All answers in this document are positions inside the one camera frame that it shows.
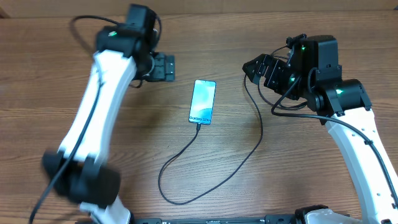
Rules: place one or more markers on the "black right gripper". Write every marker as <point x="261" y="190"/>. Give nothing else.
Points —
<point x="262" y="66"/>

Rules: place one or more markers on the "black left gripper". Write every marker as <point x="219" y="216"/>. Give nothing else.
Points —
<point x="160" y="73"/>

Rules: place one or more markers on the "Samsung Galaxy smartphone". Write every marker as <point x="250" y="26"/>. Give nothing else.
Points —
<point x="201" y="108"/>

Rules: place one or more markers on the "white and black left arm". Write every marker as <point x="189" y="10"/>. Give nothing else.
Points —
<point x="124" y="52"/>

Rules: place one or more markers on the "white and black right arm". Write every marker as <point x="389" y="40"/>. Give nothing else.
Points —
<point x="312" y="72"/>

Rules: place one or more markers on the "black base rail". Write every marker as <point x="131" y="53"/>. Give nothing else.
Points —
<point x="268" y="219"/>

